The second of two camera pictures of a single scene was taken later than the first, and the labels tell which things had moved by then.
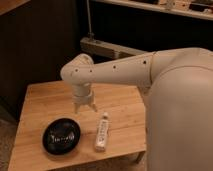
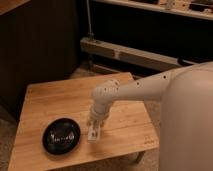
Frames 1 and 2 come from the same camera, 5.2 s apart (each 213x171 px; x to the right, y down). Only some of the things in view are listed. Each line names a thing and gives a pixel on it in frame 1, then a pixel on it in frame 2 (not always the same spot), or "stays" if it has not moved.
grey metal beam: [99, 47] stays
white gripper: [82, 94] → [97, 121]
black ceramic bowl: [61, 136] stays
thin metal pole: [90, 35] stays
